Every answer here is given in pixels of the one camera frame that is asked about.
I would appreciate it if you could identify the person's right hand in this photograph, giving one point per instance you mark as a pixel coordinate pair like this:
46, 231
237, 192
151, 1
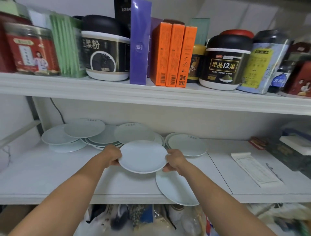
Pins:
176, 161

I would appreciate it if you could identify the person's left hand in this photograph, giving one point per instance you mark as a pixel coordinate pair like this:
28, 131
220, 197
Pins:
111, 155

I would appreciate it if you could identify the pile of pale green plates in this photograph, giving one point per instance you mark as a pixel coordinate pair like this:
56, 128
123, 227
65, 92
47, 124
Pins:
82, 128

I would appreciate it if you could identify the person's right forearm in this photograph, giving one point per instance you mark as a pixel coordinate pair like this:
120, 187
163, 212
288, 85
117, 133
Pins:
218, 204

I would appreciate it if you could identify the person's left forearm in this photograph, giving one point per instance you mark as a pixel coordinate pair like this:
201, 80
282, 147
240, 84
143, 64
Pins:
60, 201

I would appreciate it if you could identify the white jar brown lid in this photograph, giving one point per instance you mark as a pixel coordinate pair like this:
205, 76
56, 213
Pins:
176, 214

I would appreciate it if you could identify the blue packet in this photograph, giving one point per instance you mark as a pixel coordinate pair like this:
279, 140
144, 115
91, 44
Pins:
148, 215

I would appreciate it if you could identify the bag of dried herbs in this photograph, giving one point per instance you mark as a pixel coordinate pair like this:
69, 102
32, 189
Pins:
136, 214

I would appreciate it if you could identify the clear glass jar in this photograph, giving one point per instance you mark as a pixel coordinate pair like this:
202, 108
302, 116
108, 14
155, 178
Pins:
192, 223

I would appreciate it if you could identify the white black plastic bag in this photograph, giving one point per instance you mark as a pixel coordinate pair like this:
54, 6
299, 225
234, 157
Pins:
102, 226

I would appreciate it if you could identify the white paper notepad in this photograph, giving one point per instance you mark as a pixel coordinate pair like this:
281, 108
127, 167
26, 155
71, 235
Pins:
255, 170

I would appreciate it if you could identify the small red brown box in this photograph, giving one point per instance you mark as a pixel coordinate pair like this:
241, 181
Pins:
257, 143

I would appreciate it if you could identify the black tub bean picture label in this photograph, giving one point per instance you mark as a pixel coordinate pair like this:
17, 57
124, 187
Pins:
107, 58

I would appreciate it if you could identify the black tin yellow lid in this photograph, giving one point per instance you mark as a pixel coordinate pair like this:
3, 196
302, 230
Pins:
195, 65

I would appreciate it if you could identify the tall purple box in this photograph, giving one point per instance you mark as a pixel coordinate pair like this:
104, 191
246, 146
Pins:
139, 60

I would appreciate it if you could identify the black pen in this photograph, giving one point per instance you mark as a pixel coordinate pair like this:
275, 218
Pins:
274, 172

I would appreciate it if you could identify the orange carton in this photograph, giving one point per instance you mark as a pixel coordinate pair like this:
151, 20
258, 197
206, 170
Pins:
160, 58
175, 58
187, 56

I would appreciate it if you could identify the black tub green powder label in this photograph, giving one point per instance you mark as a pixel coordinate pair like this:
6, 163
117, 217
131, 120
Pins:
224, 65

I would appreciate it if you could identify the clear box white lid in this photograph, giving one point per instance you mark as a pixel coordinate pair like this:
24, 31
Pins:
286, 158

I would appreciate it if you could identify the clear plastic sachet box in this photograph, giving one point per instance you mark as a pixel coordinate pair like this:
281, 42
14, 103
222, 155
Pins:
77, 48

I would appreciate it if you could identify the row of green sachets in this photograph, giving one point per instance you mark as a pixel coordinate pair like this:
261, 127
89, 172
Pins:
65, 48

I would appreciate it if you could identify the flat white box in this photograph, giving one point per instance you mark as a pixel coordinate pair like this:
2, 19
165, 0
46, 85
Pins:
297, 144

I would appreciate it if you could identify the clear jar red label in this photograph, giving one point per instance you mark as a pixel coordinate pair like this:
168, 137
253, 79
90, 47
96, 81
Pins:
31, 56

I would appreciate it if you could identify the blue clear bag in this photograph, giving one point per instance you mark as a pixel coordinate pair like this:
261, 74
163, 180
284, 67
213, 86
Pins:
300, 130

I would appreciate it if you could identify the pale blue canister yellow label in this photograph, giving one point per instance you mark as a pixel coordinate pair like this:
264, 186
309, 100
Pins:
261, 65

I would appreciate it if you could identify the dark bottle blue label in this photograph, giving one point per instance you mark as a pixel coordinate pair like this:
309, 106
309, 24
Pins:
278, 81

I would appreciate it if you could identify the pale teal box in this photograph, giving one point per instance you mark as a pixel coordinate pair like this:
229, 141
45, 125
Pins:
201, 31

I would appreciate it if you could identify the dark purple box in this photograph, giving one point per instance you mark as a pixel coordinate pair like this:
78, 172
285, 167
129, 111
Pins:
154, 26

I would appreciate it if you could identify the tall black box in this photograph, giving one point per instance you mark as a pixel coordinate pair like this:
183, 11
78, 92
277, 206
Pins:
122, 17

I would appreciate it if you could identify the red lidded jar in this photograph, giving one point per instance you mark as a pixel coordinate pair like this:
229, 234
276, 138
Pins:
237, 32

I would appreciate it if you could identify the red box with figure print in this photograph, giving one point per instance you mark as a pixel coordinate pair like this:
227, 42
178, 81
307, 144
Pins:
301, 82

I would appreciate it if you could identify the clear plastic packet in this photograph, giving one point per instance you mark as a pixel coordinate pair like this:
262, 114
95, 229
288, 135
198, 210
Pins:
39, 18

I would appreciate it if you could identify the dark maroon box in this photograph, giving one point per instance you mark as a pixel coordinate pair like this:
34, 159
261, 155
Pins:
300, 47

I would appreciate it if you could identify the grey metal rack post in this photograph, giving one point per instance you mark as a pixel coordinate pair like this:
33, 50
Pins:
32, 109

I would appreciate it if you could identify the white metal rail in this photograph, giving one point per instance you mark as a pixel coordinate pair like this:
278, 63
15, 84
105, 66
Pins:
21, 133

